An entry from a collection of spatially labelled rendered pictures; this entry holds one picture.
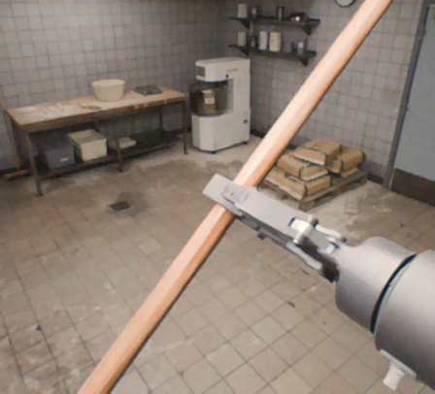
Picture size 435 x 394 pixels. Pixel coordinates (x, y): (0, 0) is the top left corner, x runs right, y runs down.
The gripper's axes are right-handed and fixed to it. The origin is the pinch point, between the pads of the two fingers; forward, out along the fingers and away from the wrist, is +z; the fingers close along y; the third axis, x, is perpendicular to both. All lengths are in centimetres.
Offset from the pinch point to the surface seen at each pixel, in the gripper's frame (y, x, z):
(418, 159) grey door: 369, 205, 136
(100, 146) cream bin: 206, 6, 428
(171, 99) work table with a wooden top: 235, 115, 410
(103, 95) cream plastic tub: 174, 61, 446
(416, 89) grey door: 312, 255, 156
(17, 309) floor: 137, -136, 236
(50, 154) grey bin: 163, -39, 429
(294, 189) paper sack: 305, 92, 206
